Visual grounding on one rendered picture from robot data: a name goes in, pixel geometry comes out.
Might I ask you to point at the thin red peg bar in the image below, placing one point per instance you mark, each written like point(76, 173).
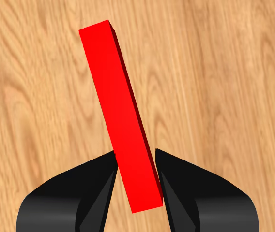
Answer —
point(120, 116)

